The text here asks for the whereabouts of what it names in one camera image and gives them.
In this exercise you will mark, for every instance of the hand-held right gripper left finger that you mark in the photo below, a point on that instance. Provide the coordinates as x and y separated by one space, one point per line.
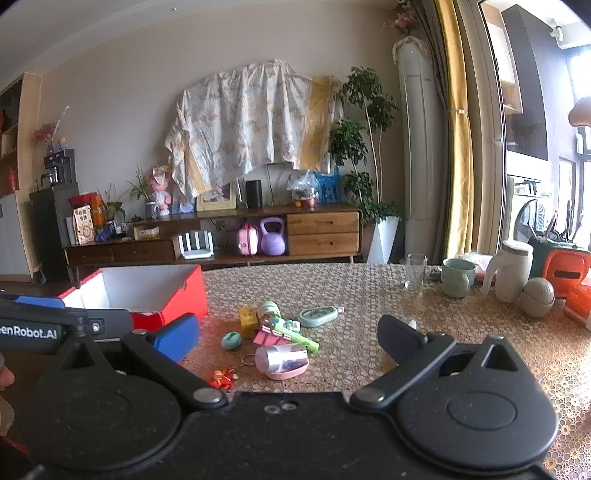
178 334

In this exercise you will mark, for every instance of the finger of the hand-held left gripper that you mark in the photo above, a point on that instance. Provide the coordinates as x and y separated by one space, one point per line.
27 333
39 301

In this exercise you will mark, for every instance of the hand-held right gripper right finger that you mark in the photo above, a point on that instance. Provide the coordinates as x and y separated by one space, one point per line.
397 333

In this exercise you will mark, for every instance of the red cardboard box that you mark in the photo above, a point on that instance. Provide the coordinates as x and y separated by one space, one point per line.
184 295

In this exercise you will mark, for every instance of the small teal ball toy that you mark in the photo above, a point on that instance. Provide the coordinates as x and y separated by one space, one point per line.
231 340

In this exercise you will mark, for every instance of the small yellow box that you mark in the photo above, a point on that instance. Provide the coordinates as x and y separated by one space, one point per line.
247 319

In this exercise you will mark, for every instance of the teal oval case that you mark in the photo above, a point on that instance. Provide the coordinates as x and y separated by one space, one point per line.
316 317

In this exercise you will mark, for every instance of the pink small box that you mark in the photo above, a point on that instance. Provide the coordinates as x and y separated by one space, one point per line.
268 337

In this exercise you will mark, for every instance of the white bottle with green cap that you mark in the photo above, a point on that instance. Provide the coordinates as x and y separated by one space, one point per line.
268 314

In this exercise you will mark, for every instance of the green toy stick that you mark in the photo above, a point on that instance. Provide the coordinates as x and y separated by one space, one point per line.
300 340

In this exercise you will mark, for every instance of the pink and silver cup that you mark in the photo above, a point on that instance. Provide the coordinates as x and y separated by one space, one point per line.
281 362

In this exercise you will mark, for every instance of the person's left hand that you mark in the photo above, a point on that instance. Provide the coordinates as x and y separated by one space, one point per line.
5 376

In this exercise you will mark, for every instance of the clear drinking glass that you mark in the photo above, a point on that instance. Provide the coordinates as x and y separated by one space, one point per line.
415 272

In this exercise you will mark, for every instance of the black cabinet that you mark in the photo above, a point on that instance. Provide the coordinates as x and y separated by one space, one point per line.
48 230

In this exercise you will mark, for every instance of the pale green mug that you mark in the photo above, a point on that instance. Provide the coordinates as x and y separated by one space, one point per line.
456 279

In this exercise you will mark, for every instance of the beige snack box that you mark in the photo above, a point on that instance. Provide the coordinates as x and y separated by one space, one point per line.
83 227

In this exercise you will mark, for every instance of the white router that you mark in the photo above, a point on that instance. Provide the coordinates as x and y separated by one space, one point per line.
196 245

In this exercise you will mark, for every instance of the small cardboard box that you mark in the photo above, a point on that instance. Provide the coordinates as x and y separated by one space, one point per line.
146 231

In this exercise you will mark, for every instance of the pink toy suitcase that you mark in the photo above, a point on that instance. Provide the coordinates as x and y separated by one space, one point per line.
248 241

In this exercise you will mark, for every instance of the wooden media cabinet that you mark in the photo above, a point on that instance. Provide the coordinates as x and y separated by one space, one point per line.
323 230

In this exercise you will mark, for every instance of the white jug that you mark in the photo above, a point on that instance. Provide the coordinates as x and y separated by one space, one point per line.
510 274

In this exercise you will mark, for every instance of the black coffee machine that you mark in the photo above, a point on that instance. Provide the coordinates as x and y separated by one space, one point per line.
59 168

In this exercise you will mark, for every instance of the purple kettlebell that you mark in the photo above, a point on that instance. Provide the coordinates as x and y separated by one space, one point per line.
271 237

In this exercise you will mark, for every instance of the small potted plant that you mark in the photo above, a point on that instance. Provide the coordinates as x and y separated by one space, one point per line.
147 203

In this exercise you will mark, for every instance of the pink doll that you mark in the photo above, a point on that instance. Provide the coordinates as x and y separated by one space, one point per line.
159 191

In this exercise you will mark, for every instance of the round beige container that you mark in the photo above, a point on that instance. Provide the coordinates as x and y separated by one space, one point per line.
538 297

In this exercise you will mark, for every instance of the black speaker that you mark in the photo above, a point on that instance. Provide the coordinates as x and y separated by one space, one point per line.
254 194

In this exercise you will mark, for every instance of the vase with pink flowers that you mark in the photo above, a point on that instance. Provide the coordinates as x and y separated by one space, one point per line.
48 136

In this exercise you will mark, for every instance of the clear plastic bag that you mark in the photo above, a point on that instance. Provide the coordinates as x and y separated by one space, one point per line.
304 189

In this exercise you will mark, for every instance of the orange plastic container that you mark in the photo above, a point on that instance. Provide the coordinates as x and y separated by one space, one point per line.
565 272

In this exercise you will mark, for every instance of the washing machine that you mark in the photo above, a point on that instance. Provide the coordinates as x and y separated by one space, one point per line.
531 212

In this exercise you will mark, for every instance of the orange flat box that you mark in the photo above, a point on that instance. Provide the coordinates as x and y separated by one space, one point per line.
578 305

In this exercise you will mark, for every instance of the white standing air conditioner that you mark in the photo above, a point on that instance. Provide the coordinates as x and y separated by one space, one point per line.
422 138

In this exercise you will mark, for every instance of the yellow curtain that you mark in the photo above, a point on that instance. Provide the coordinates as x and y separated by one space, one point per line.
459 138

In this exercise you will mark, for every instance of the printed cloth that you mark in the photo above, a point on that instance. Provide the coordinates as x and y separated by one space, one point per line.
249 115

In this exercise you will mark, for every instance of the tall potted plant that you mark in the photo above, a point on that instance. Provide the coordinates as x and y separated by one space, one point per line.
369 92

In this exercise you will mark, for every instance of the artificial flowers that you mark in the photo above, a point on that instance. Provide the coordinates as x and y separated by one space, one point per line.
406 18

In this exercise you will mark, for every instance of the yellow picture frame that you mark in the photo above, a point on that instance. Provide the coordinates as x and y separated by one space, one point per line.
216 201

